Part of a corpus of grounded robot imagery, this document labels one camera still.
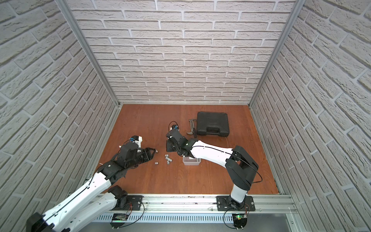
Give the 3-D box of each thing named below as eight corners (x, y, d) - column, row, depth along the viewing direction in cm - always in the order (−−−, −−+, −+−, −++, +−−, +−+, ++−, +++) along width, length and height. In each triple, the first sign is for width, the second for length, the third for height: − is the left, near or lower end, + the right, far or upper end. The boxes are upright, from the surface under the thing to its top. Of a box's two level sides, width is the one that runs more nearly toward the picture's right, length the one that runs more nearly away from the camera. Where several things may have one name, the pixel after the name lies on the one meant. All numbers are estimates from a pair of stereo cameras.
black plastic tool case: (197, 136, 102) (197, 132, 97) (196, 116, 113) (196, 111, 109) (229, 137, 102) (231, 132, 97) (225, 117, 114) (226, 112, 109)
